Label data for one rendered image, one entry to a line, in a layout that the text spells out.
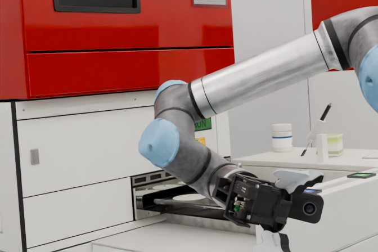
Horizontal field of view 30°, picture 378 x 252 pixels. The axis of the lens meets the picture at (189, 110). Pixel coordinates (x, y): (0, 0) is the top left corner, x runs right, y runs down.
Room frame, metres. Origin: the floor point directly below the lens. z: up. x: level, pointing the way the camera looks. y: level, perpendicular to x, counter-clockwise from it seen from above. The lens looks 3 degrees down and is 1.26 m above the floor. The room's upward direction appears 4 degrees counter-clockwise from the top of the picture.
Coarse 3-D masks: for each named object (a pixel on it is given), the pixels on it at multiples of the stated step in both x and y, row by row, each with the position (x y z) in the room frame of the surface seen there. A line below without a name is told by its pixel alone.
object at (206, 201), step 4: (188, 192) 2.13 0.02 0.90; (192, 192) 2.12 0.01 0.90; (196, 192) 2.12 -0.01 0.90; (172, 196) 2.08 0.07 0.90; (176, 200) 2.01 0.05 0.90; (180, 200) 2.00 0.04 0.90; (184, 200) 2.00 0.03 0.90; (188, 200) 2.00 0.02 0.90; (192, 200) 1.99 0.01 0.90; (196, 200) 1.99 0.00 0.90; (200, 200) 1.99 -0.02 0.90; (204, 200) 1.98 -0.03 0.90; (208, 200) 1.98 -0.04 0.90; (212, 200) 1.98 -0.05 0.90; (212, 204) 1.91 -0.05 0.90; (216, 204) 1.91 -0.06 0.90
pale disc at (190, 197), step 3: (180, 195) 2.09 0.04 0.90; (183, 195) 2.09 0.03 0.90; (186, 195) 2.08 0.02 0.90; (189, 195) 2.08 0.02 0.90; (192, 195) 2.08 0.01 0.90; (195, 195) 2.07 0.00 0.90; (198, 195) 2.07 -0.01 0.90; (201, 195) 2.07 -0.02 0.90; (174, 198) 2.05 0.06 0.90; (177, 198) 2.05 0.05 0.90; (180, 198) 2.04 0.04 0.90; (183, 198) 2.04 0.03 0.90; (186, 198) 2.04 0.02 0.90; (189, 198) 2.03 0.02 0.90; (192, 198) 2.03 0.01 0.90; (195, 198) 2.03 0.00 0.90; (198, 198) 2.02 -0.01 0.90; (201, 198) 2.02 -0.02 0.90
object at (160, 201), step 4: (156, 200) 2.03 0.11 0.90; (160, 200) 2.02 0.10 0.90; (164, 200) 2.01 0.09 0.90; (168, 200) 2.00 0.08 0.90; (164, 204) 2.02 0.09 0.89; (168, 204) 2.00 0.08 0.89; (172, 204) 1.99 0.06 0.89; (176, 204) 1.98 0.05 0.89; (180, 204) 1.97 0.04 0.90; (184, 204) 1.95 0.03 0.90; (188, 204) 1.94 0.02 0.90; (192, 204) 1.93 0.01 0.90; (196, 204) 1.92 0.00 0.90; (200, 204) 1.92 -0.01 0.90; (204, 204) 1.91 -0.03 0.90; (208, 204) 1.90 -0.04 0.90; (200, 208) 1.92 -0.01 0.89; (204, 208) 1.90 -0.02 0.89; (208, 208) 1.89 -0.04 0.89; (212, 208) 1.88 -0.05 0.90; (216, 208) 1.87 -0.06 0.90; (220, 208) 1.86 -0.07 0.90
